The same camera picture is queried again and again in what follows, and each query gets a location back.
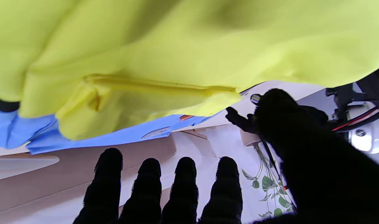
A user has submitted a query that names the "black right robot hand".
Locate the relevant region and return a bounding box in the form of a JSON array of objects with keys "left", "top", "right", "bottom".
[{"left": 73, "top": 88, "right": 379, "bottom": 224}]

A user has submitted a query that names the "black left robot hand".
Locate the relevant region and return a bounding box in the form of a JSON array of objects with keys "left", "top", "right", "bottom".
[{"left": 225, "top": 93, "right": 329, "bottom": 135}]

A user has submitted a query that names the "blue and yellow school backpack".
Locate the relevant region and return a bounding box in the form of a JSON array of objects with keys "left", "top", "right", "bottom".
[{"left": 0, "top": 0, "right": 379, "bottom": 155}]

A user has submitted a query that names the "beige plant pot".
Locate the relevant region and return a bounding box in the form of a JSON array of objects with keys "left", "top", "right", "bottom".
[{"left": 239, "top": 129, "right": 261, "bottom": 147}]

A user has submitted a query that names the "black stand leg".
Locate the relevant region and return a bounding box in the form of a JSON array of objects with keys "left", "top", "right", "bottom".
[{"left": 260, "top": 138, "right": 286, "bottom": 190}]

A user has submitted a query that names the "dark green leaf plant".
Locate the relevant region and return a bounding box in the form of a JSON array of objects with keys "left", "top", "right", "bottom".
[{"left": 242, "top": 142, "right": 297, "bottom": 218}]

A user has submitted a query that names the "red black left arm cable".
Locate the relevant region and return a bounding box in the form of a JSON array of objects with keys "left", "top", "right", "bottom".
[{"left": 332, "top": 104, "right": 379, "bottom": 133}]

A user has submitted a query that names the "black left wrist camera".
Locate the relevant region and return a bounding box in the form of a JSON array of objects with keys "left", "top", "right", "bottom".
[{"left": 325, "top": 62, "right": 379, "bottom": 120}]

